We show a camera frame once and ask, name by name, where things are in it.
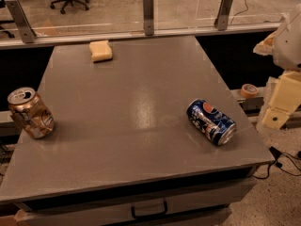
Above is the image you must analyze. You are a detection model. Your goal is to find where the gold crumpled soda can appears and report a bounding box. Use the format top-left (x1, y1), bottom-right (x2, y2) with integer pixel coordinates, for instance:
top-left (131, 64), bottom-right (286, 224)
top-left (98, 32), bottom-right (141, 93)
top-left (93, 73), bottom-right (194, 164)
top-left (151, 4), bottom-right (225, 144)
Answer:
top-left (8, 87), bottom-right (55, 139)

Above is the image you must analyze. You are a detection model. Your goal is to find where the black floor cable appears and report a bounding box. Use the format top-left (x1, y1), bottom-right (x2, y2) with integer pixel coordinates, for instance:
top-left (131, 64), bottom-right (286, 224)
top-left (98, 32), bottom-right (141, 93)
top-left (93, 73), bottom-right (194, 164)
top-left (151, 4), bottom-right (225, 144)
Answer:
top-left (252, 146), bottom-right (301, 180)

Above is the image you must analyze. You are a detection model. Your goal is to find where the middle metal bracket post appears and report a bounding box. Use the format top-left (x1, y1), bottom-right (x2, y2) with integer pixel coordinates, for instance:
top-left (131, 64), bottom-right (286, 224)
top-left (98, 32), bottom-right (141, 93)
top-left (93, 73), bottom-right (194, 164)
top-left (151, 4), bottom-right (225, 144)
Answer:
top-left (143, 0), bottom-right (154, 36)

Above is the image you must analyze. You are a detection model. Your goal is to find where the blue pepsi can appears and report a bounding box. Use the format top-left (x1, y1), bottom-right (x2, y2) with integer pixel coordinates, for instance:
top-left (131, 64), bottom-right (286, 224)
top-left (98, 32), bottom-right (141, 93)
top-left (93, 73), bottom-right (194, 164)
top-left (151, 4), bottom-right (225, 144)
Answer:
top-left (186, 99), bottom-right (236, 146)

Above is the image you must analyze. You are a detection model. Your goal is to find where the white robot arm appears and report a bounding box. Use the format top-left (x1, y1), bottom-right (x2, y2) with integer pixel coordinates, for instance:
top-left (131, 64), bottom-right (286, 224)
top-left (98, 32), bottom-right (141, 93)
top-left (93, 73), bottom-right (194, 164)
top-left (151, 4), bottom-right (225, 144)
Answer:
top-left (253, 4), bottom-right (301, 129)

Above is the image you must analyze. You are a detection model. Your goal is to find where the metal barrier rail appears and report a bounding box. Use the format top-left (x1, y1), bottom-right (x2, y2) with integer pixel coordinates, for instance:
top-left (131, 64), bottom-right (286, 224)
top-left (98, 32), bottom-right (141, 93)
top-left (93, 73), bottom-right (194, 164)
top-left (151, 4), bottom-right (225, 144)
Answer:
top-left (0, 23), bottom-right (280, 50)

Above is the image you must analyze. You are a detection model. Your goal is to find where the right metal bracket post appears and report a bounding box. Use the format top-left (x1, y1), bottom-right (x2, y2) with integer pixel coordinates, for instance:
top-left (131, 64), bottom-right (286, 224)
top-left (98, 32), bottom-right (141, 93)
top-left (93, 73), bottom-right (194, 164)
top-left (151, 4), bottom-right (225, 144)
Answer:
top-left (214, 0), bottom-right (233, 31)

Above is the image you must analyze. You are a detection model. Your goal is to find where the grey drawer with black handle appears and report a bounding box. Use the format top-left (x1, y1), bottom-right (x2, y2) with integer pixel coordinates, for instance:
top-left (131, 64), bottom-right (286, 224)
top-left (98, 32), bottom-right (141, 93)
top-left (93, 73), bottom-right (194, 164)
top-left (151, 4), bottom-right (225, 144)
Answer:
top-left (15, 177), bottom-right (256, 226)

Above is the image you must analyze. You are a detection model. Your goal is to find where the metal bracket post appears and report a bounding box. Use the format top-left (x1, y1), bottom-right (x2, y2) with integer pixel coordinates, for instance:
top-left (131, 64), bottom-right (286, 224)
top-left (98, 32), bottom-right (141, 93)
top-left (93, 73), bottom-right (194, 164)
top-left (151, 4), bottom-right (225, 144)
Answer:
top-left (143, 0), bottom-right (154, 36)
top-left (6, 0), bottom-right (36, 43)
top-left (214, 0), bottom-right (233, 31)

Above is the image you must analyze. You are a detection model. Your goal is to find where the roll of tan tape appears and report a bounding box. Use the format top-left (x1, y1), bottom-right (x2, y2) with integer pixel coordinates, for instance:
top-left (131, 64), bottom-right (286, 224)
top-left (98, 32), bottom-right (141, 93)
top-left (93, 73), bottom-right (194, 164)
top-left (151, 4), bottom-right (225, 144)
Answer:
top-left (241, 84), bottom-right (258, 98)

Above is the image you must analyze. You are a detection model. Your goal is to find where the yellow sponge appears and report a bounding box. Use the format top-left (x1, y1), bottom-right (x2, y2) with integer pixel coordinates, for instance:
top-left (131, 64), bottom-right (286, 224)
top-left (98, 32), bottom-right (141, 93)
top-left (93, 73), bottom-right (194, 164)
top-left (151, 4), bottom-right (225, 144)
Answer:
top-left (89, 40), bottom-right (113, 62)

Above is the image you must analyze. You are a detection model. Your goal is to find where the left metal bracket post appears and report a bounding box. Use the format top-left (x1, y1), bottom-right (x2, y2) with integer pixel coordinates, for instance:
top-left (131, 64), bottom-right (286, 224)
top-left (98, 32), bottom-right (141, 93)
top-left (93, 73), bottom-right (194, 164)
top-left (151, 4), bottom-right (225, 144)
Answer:
top-left (6, 0), bottom-right (36, 43)

